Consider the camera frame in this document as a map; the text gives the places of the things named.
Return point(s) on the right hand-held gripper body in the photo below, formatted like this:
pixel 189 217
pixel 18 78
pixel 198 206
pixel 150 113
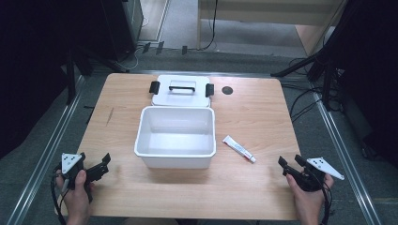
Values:
pixel 313 179

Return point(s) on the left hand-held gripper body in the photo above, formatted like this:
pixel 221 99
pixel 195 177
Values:
pixel 70 162

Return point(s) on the white ointment tube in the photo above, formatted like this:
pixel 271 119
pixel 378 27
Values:
pixel 238 148

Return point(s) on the white plastic storage box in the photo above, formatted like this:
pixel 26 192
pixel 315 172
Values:
pixel 175 137

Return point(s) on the person's right hand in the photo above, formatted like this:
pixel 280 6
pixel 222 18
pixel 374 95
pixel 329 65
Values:
pixel 308 201

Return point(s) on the person's left hand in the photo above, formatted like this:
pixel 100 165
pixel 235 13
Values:
pixel 78 200

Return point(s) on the black metal stand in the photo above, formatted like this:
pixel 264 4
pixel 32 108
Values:
pixel 71 81

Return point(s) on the black tripod stand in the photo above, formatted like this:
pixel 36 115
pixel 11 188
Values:
pixel 316 64

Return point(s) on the black round table grommet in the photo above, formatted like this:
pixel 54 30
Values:
pixel 227 90

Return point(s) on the black curtain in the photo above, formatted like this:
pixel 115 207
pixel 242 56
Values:
pixel 31 62
pixel 369 68

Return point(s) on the small black floor block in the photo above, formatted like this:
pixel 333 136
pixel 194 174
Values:
pixel 160 47
pixel 184 50
pixel 146 47

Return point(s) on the black cabinet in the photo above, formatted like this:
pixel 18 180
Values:
pixel 122 28

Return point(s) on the light wooden furniture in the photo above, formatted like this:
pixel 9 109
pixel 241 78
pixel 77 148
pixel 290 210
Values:
pixel 269 12

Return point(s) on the metal floor rail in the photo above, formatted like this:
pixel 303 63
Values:
pixel 47 156
pixel 341 150

